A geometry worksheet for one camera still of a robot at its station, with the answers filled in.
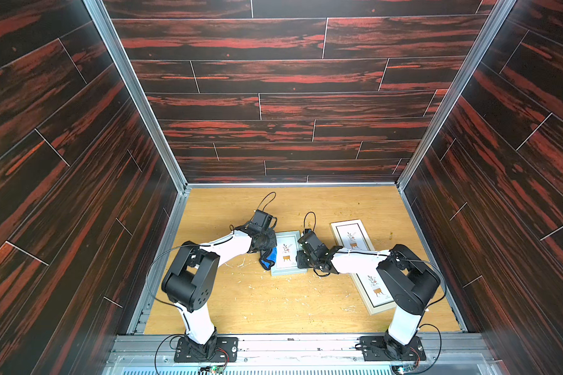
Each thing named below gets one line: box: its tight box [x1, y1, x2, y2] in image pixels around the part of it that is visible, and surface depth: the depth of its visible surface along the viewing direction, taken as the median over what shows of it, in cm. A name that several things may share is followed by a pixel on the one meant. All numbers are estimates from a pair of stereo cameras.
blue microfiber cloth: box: [259, 246, 278, 271], surface depth 92 cm
